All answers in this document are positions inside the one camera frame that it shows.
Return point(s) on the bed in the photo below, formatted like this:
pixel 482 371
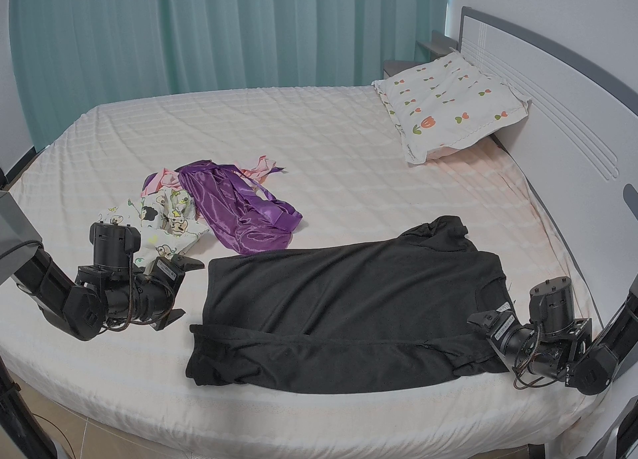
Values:
pixel 324 148

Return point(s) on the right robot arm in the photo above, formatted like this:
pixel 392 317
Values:
pixel 598 357

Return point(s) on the white printed pyjama top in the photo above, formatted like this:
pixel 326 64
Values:
pixel 164 232

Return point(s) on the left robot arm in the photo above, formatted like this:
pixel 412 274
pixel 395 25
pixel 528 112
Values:
pixel 70 297

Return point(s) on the black T-shirt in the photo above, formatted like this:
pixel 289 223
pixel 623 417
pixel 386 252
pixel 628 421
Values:
pixel 349 307

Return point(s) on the purple satin garment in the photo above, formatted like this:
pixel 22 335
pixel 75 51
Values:
pixel 239 212

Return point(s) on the pink garment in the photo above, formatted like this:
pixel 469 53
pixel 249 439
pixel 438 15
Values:
pixel 159 180

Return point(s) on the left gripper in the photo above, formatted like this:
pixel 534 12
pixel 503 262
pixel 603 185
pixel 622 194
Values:
pixel 159 287

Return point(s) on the white printed pillow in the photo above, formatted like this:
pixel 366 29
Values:
pixel 448 98

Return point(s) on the grey bedside table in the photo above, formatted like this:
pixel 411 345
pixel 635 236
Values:
pixel 408 65

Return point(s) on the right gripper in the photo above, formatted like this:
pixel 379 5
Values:
pixel 518 347

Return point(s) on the blue-green curtain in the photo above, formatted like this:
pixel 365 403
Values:
pixel 224 23

